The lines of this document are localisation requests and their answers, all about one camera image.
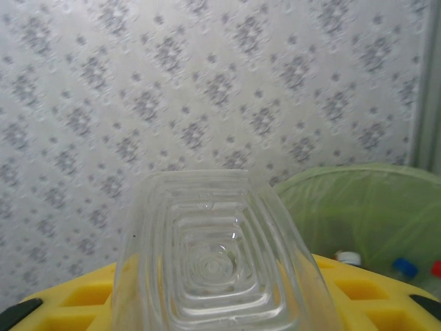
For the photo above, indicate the blue bottle cap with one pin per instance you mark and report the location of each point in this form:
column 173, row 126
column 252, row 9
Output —
column 405, row 267

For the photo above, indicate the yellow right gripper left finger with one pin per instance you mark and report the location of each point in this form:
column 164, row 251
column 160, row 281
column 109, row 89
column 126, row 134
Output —
column 76, row 303

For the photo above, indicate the aluminium frame post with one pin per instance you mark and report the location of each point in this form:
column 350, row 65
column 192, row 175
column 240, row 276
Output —
column 423, row 86

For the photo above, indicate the clear square bottle white label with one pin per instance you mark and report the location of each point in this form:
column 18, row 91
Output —
column 213, row 262

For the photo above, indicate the copper brown bottle white cap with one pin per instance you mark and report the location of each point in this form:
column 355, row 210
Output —
column 348, row 257

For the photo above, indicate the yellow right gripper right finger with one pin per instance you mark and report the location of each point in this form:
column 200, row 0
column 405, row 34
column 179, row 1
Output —
column 379, row 303

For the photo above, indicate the green lined waste bin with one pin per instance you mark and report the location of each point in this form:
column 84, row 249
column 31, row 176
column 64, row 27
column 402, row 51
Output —
column 379, row 207

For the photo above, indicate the clear bottle red white label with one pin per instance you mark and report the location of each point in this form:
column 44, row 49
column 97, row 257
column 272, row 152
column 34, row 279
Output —
column 437, row 269

